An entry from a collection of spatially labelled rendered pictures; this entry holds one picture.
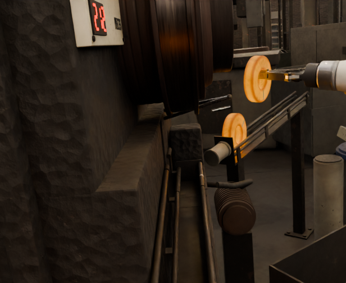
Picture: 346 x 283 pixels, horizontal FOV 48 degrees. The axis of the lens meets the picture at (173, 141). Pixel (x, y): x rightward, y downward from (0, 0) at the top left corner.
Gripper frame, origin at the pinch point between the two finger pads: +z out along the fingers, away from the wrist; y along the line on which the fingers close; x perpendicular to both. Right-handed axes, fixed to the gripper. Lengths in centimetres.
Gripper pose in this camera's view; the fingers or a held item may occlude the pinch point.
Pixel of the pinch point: (258, 74)
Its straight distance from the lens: 137.4
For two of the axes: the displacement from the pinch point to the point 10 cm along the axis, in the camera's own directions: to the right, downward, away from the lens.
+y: 5.9, -2.6, 7.6
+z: -8.0, -1.2, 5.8
